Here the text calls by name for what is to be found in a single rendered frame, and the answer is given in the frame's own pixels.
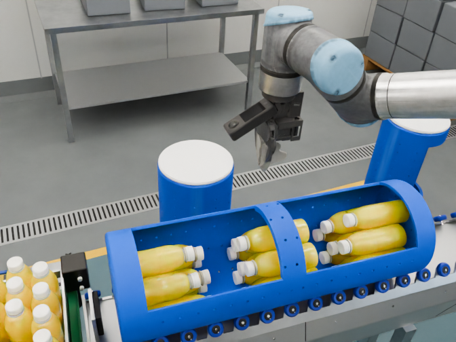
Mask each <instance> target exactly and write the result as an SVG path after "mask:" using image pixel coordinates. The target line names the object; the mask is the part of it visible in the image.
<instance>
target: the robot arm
mask: <svg viewBox="0 0 456 342"><path fill-rule="evenodd" d="M313 19H314V16H313V12H312V11H311V10H310V9H308V8H306V7H300V6H294V5H282V6H277V7H273V8H271V9H269V10H268V11H267V13H266V16H265V23H264V24H263V26H264V32H263V45H262V52H261V65H260V72H259V84H258V86H259V88H260V90H261V91H262V96H263V97H264V98H263V99H262V100H260V101H258V102H257V103H255V104H254V105H252V106H251V107H249V108H248V109H246V110H245V111H243V112H242V113H240V114H239V115H237V116H235V117H234V118H233V119H231V120H229V121H228V122H227V123H225V124H224V125H223V127H224V129H225V130H226V132H227V133H228V135H229V136H230V138H231V139H232V140H233V141H236V140H237V139H239V138H241V137H242V136H243V135H245V134H247V133H249V132H250V131H251V130H253V129H254V138H255V147H256V156H257V161H258V165H259V167H260V169H261V170H262V171H263V172H265V171H266V170H267V169H268V167H269V166H270V165H271V164H274V163H276V162H280V161H282V160H284V159H286V156H287V153H286V152H284V151H281V150H280V147H281V145H280V143H279V142H277V141H279V140H281V141H285V140H290V141H295V140H300V138H301V130H302V126H303V119H302V118H301V116H300V114H301V107H302V103H303V95H304V91H303V90H301V85H302V80H303V77H304V78H306V80H308V81H309V82H310V83H311V84H312V86H313V87H314V88H315V89H317V91H318V92H319V93H320V94H321V95H322V97H323V98H325V99H326V101H327V102H328V103H329V104H330V106H331V107H332V108H333V109H334V110H335V111H336V113H337V115H338V116H339V117H340V118H341V119H342V120H343V121H345V122H346V123H347V124H349V125H351V126H354V127H357V128H363V127H367V126H370V125H373V124H374V123H376V122H377V121H378V120H386V119H456V69H455V70H443V71H420V72H408V73H366V71H365V70H364V58H363V55H362V53H361V52H360V50H359V49H358V48H356V47H355V45H353V44H352V43H350V42H349V41H347V40H344V39H341V38H339V37H337V36H335V35H333V34H332V33H329V32H328V31H325V30H324V29H322V28H320V27H318V26H316V25H314V24H312V20H313ZM299 126H300V130H299V135H298V136H297V134H298V129H299Z"/></svg>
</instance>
